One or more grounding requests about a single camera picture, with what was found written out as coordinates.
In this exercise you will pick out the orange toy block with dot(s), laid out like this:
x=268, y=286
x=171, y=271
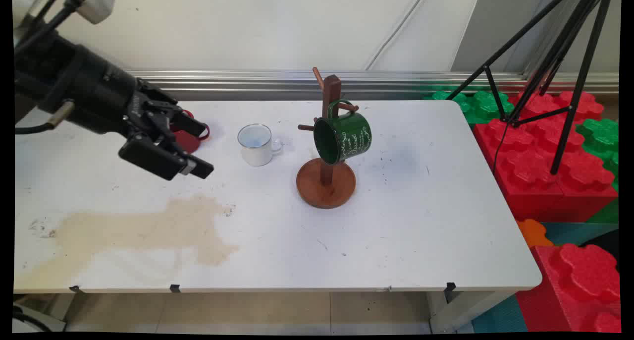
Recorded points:
x=532, y=232

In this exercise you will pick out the aluminium rail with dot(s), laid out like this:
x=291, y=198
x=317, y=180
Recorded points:
x=396, y=82

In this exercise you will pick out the black table clip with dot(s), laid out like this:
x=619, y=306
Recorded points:
x=76, y=289
x=175, y=288
x=449, y=286

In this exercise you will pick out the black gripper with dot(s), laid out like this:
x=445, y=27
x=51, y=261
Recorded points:
x=84, y=89

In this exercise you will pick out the large red toy block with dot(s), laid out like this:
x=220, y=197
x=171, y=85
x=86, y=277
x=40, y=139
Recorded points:
x=532, y=171
x=577, y=285

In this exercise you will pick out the black tripod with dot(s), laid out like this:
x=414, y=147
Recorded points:
x=577, y=82

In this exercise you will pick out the green enamel mug white lettering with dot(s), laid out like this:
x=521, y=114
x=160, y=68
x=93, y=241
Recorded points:
x=346, y=134

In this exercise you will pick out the green toy block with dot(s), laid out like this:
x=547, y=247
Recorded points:
x=483, y=104
x=602, y=134

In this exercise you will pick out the red mug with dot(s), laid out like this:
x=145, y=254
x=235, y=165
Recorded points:
x=187, y=141

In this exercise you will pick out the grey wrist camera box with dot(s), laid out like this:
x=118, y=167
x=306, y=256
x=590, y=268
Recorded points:
x=99, y=5

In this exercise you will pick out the white table leg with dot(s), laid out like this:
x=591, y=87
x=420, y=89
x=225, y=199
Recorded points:
x=460, y=310

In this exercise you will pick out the wooden mug tree stand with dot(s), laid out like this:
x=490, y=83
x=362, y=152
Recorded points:
x=325, y=189

